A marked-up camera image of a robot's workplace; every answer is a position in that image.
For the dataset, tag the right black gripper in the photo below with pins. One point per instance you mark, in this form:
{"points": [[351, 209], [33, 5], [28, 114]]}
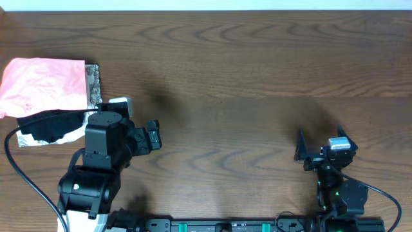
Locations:
{"points": [[302, 153]]}

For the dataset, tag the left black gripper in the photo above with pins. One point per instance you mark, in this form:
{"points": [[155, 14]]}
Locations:
{"points": [[143, 146]]}

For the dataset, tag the pink printed t-shirt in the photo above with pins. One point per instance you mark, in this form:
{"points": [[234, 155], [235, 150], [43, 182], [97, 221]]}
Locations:
{"points": [[33, 85]]}

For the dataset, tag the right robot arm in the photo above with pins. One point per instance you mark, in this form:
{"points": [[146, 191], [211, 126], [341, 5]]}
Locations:
{"points": [[342, 200]]}

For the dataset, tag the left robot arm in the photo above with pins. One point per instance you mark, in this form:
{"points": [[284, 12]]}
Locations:
{"points": [[93, 179]]}

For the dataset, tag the white patterned folded garment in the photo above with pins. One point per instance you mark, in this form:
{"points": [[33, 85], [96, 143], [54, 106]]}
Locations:
{"points": [[94, 97]]}

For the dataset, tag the folded black garment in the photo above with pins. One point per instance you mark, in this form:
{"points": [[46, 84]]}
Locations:
{"points": [[59, 124]]}

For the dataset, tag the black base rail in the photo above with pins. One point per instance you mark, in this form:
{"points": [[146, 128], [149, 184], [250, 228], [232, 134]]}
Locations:
{"points": [[244, 225]]}

